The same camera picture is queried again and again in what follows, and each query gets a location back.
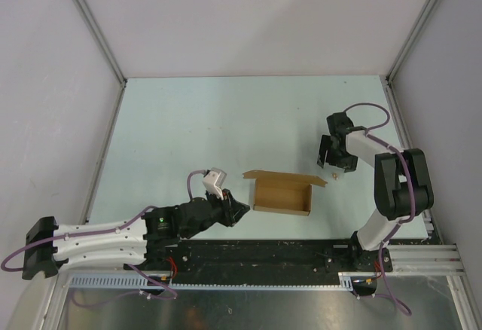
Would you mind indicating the aluminium frame rail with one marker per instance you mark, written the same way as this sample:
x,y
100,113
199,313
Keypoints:
x,y
427,260

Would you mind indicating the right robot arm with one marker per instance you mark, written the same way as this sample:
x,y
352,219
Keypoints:
x,y
402,189

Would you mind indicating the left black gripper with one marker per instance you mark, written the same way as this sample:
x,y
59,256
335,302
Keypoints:
x,y
230,218

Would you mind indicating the brown cardboard box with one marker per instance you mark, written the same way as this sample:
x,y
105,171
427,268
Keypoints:
x,y
283,193

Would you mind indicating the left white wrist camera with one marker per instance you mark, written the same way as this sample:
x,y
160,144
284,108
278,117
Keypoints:
x,y
213,181

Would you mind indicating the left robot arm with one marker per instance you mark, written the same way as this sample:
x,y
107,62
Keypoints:
x,y
141,241

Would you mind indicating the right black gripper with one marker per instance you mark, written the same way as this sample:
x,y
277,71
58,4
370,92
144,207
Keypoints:
x,y
349,163

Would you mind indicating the grey slotted cable duct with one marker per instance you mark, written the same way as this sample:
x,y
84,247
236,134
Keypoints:
x,y
135,281

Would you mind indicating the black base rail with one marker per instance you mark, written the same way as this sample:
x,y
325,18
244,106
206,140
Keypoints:
x,y
260,261

